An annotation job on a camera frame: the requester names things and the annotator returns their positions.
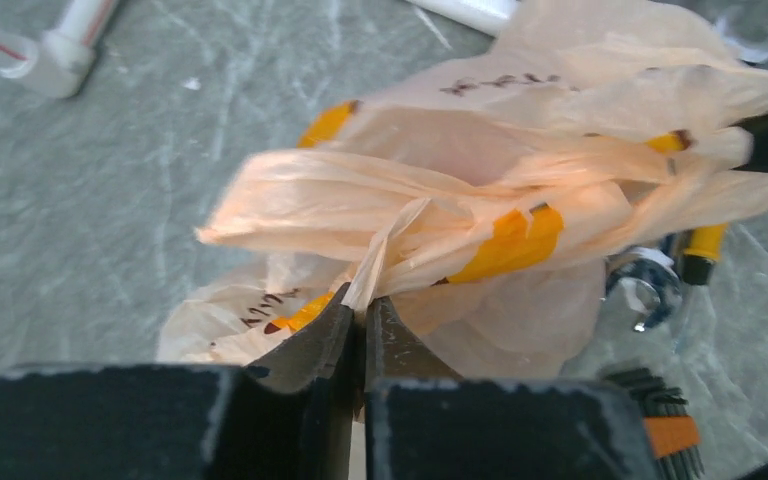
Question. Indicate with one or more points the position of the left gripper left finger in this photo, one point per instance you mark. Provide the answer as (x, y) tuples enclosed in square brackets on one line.
[(287, 415)]

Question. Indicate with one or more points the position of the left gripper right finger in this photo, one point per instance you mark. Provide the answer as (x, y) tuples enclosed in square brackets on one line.
[(423, 421)]

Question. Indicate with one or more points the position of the orange plastic bag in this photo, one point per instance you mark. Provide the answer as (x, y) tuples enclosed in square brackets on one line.
[(484, 195)]

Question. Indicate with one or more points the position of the silver combination wrench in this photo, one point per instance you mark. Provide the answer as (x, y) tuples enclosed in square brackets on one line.
[(644, 279)]

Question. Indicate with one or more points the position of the black orange hex key set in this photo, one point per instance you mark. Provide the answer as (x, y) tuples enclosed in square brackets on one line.
[(672, 432)]

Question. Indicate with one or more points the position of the white PVC pipe stand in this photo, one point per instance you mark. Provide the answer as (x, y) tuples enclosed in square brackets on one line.
[(57, 64)]

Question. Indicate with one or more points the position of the orange handled screwdriver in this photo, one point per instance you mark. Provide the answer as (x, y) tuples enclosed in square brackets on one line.
[(701, 254)]

